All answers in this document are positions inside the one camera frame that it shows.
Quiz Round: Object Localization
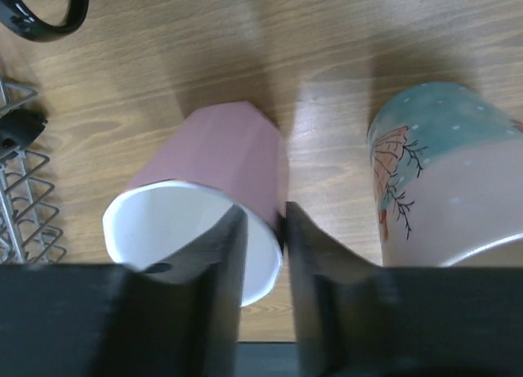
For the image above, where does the grey wire dish rack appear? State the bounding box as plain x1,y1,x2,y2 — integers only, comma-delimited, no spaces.
1,74,67,264

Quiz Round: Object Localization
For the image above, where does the cream floral tall mug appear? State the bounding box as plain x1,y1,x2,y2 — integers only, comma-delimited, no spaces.
368,82,522,267

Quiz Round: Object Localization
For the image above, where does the pink faceted mug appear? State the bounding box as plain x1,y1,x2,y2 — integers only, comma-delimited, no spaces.
102,101,289,306

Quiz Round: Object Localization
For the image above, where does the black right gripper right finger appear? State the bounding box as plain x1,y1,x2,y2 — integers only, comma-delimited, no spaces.
285,202,522,376

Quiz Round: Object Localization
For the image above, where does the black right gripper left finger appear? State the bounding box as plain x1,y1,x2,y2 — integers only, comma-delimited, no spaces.
1,207,248,376

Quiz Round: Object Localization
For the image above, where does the dark green mug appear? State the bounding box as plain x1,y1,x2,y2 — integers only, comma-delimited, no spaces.
1,0,90,43

